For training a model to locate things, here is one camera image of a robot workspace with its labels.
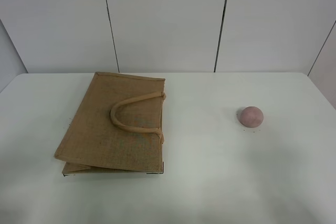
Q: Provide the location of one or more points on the pink peach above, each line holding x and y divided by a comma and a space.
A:
251, 117

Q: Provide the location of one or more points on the brown linen tote bag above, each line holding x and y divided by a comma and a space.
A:
117, 127

